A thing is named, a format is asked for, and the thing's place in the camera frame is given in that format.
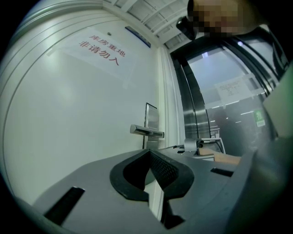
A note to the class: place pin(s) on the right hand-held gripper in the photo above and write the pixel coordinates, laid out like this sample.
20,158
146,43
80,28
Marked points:
191,144

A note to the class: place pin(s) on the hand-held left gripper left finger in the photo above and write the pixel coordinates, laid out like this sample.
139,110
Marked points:
98,178

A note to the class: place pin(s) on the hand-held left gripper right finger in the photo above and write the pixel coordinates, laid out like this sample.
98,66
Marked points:
196,182

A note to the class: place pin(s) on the silver door lock plate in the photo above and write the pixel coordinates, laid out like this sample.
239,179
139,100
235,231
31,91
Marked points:
152,114

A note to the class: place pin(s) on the person's right forearm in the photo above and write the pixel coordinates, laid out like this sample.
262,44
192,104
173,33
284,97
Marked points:
226,158

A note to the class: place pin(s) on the white door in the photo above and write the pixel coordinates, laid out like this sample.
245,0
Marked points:
75,114

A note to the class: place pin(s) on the white paper notice on glass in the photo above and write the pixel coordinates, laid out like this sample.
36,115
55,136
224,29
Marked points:
232,89

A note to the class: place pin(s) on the green sticker sign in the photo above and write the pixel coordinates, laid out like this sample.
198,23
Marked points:
259,117

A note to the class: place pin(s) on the white paper sign red text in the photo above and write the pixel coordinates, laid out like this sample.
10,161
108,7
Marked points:
100,52

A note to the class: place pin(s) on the person's head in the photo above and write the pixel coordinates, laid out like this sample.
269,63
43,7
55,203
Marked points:
224,16

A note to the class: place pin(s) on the glass door with steel frame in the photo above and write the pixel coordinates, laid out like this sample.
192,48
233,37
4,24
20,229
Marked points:
206,96

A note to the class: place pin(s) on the white door frame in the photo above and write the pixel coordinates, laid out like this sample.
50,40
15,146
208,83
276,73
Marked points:
170,96

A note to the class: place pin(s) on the black head-worn camera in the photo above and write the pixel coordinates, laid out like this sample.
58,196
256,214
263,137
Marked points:
186,27

